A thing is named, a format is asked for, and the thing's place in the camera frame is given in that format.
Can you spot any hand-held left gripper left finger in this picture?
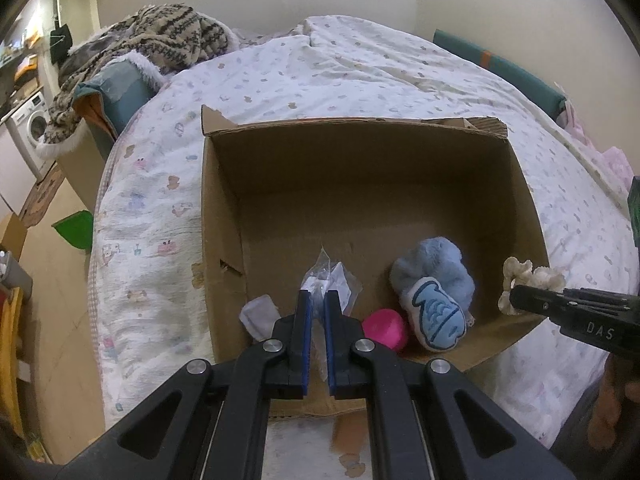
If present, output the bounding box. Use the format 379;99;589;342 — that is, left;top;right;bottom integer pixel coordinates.
55;289;314;480

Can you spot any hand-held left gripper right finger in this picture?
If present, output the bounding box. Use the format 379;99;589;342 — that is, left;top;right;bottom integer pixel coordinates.
326;290;576;480

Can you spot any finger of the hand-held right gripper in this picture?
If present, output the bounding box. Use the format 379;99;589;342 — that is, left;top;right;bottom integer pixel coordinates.
509;284;566;322

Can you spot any beige lace scrunchie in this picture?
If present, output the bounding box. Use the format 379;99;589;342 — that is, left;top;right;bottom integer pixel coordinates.
497;256;566;317

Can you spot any small white cloth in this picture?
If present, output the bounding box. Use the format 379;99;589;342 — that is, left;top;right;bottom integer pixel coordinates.
239;295;280;342

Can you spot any pink rubber toy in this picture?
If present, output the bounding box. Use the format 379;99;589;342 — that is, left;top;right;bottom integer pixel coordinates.
361;309;407;352

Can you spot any clear plastic packet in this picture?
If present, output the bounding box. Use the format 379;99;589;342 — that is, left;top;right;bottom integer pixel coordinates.
300;246;363;311

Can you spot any blue fish plush toy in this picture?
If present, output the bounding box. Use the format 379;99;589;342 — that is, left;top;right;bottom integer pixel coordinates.
390;237;476;352

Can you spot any brown cardboard box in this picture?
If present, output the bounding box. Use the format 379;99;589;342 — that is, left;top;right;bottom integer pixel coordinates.
191;104;551;418

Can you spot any person's right hand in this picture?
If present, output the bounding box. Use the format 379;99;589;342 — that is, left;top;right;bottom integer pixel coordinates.
587;355;640;443

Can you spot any brown cardboard scrap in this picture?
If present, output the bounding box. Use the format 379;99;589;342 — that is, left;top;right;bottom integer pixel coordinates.
332;410;371;456

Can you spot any pink cloth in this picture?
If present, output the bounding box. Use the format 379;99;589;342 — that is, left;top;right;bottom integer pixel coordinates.
557;102;633;186

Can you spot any teal headboard pad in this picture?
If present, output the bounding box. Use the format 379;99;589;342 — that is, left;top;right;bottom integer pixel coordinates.
432;29;566;118

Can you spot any green dustpan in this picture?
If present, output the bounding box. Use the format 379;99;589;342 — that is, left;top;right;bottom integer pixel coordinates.
52;210;93;251

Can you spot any printed white bedsheet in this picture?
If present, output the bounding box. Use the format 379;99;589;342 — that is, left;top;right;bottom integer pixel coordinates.
87;15;640;480

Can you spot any yellow and red rack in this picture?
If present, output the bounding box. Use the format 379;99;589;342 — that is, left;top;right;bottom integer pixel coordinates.
0;285;31;441

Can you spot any teal cushion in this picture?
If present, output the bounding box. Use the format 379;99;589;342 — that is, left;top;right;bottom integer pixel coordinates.
72;62;153;141

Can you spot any patterned knit blanket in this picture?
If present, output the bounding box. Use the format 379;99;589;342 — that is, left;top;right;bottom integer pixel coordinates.
37;4;236;158

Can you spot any white washing machine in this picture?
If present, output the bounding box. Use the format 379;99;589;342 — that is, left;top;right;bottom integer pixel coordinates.
2;91;56;181

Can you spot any black hanging garment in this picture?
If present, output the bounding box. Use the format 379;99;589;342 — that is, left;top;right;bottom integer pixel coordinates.
50;22;73;66

